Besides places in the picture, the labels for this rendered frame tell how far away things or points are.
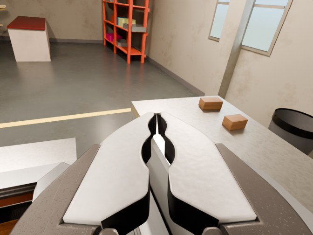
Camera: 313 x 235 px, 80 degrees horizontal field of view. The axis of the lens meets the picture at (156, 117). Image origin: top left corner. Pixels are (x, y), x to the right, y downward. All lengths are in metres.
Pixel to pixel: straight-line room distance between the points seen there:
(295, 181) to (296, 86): 2.16
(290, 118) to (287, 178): 2.03
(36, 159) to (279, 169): 1.13
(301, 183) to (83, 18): 7.79
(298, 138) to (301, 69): 0.90
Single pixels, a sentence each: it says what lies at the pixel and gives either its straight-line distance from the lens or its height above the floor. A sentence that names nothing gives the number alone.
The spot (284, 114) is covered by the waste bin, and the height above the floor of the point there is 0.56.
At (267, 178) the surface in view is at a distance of 0.75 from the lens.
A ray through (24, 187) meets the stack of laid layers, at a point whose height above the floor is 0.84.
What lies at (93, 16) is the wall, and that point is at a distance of 8.08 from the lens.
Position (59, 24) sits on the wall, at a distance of 8.00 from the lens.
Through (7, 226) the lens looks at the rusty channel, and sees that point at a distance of 1.05.
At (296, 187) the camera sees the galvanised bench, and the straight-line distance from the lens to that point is 0.82.
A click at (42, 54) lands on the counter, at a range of 5.64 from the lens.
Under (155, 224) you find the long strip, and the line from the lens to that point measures 0.77.
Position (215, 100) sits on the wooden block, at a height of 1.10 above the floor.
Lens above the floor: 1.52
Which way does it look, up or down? 30 degrees down
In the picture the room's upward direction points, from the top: 8 degrees clockwise
